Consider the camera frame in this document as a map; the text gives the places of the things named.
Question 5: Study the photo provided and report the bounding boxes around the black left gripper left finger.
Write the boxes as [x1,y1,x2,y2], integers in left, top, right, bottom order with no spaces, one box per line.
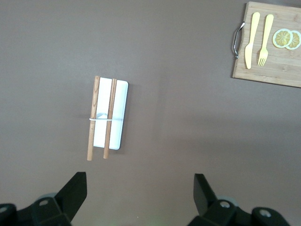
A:
[0,171,88,226]

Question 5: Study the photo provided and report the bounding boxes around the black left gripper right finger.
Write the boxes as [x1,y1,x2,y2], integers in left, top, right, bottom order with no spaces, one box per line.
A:
[188,173,290,226]

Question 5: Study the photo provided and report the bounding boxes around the brown table cover mat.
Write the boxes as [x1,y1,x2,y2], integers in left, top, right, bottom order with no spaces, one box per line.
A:
[0,0,301,226]

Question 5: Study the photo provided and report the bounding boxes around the wooden rack rod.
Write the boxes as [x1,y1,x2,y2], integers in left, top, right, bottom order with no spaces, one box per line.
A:
[103,78,118,159]
[87,75,101,161]

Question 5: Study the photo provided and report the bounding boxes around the white rack base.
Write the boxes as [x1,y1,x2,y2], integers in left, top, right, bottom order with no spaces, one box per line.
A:
[93,77,129,151]

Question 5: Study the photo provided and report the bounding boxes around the yellow plastic knife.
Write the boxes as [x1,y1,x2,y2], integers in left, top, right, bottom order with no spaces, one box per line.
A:
[244,11,261,70]

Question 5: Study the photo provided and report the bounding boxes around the lemon slice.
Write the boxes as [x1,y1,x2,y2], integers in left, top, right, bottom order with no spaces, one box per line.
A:
[272,28,293,49]
[285,30,301,50]

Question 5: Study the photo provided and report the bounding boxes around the yellow plastic fork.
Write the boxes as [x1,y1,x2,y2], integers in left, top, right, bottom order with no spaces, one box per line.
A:
[257,14,275,67]

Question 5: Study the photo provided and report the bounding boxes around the wooden cutting board with handle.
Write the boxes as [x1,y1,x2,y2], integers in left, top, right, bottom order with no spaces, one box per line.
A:
[231,1,301,89]

